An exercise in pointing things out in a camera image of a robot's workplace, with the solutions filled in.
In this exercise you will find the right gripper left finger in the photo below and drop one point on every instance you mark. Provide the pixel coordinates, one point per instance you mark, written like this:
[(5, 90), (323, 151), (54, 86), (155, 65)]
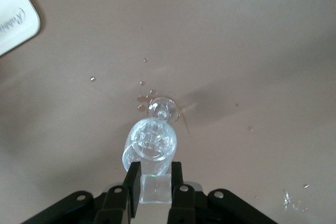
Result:
[(131, 195)]

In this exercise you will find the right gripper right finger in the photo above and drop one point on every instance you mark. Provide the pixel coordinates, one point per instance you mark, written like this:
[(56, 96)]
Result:
[(178, 197)]

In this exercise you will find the clear ice cube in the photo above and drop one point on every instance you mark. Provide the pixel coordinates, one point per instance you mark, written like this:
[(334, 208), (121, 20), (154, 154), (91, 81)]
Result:
[(156, 190)]

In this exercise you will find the clear stemmed wine glass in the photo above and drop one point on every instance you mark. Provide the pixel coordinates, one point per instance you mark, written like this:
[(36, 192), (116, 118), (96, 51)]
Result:
[(152, 140)]

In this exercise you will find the white rabbit print tray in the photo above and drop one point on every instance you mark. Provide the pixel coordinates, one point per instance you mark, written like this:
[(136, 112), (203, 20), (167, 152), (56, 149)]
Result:
[(13, 11)]

